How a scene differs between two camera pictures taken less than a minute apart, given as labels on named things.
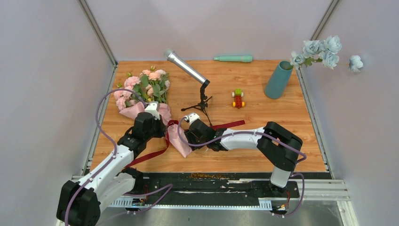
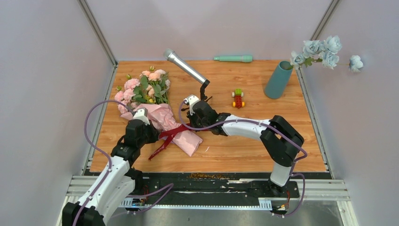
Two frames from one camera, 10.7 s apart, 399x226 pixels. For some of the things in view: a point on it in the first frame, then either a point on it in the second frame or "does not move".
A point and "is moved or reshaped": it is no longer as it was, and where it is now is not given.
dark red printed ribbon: (214, 127) is moved or reshaped
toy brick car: (238, 94) does not move
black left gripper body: (157, 130) → (149, 135)
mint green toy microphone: (243, 58) does not move
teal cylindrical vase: (278, 80) does not move
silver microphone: (171, 55) does not move
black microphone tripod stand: (203, 104) does not move
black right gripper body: (194, 139) → (196, 122)
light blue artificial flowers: (325, 51) does not move
